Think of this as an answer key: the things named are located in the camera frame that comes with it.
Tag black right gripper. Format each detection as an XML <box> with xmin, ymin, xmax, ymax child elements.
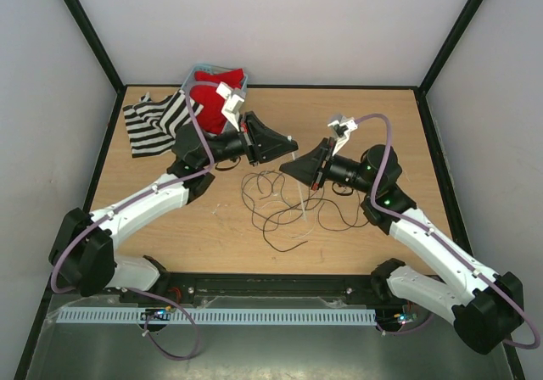
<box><xmin>280</xmin><ymin>137</ymin><xmax>376</xmax><ymax>195</ymax></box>

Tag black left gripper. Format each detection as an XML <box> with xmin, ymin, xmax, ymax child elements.
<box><xmin>200</xmin><ymin>111</ymin><xmax>299</xmax><ymax>168</ymax></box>

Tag translucent white zip tie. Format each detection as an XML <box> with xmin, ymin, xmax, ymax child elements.
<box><xmin>287</xmin><ymin>135</ymin><xmax>307</xmax><ymax>221</ymax></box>

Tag dark purple thin wire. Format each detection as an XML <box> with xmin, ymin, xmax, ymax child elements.
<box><xmin>249</xmin><ymin>171</ymin><xmax>370</xmax><ymax>254</ymax></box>

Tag grey thin wire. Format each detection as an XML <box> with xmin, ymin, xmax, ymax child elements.
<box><xmin>262</xmin><ymin>197</ymin><xmax>370</xmax><ymax>235</ymax></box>

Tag black thin wire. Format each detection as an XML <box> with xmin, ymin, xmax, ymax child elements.
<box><xmin>239</xmin><ymin>170</ymin><xmax>289</xmax><ymax>211</ymax></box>

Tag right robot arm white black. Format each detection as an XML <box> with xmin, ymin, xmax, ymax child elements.
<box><xmin>280</xmin><ymin>138</ymin><xmax>524</xmax><ymax>355</ymax></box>

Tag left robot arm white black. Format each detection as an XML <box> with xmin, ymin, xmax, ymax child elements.
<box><xmin>49</xmin><ymin>111</ymin><xmax>298</xmax><ymax>302</ymax></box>

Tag red cloth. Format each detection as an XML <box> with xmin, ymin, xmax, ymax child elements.
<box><xmin>190</xmin><ymin>68</ymin><xmax>244</xmax><ymax>135</ymax></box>

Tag light blue plastic basket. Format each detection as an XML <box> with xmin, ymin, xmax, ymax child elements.
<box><xmin>182</xmin><ymin>63</ymin><xmax>250</xmax><ymax>97</ymax></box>

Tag black white striped cloth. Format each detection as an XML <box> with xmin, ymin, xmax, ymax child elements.
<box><xmin>122</xmin><ymin>89</ymin><xmax>192</xmax><ymax>158</ymax></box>

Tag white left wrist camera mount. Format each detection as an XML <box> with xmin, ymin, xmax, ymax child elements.
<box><xmin>216</xmin><ymin>82</ymin><xmax>246</xmax><ymax>131</ymax></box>

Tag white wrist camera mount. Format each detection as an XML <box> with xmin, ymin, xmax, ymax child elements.
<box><xmin>327</xmin><ymin>114</ymin><xmax>358</xmax><ymax>155</ymax></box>
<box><xmin>216</xmin><ymin>82</ymin><xmax>246</xmax><ymax>131</ymax></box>

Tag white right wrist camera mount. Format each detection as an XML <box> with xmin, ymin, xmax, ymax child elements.
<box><xmin>327</xmin><ymin>114</ymin><xmax>358</xmax><ymax>155</ymax></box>

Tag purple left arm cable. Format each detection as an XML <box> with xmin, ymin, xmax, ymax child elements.
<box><xmin>50</xmin><ymin>81</ymin><xmax>217</xmax><ymax>360</ymax></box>

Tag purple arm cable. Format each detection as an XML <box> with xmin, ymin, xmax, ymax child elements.
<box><xmin>354</xmin><ymin>113</ymin><xmax>542</xmax><ymax>350</ymax></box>
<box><xmin>50</xmin><ymin>81</ymin><xmax>217</xmax><ymax>360</ymax></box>

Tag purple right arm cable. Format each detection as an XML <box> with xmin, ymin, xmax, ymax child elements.
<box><xmin>354</xmin><ymin>113</ymin><xmax>542</xmax><ymax>350</ymax></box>

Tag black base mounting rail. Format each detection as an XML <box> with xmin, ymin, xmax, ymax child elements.
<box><xmin>44</xmin><ymin>271</ymin><xmax>434</xmax><ymax>307</ymax></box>

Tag light blue slotted cable duct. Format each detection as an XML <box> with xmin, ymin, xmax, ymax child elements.
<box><xmin>55</xmin><ymin>307</ymin><xmax>375</xmax><ymax>327</ymax></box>

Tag black cage frame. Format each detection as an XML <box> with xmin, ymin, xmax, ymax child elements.
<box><xmin>14</xmin><ymin>0</ymin><xmax>525</xmax><ymax>379</ymax></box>

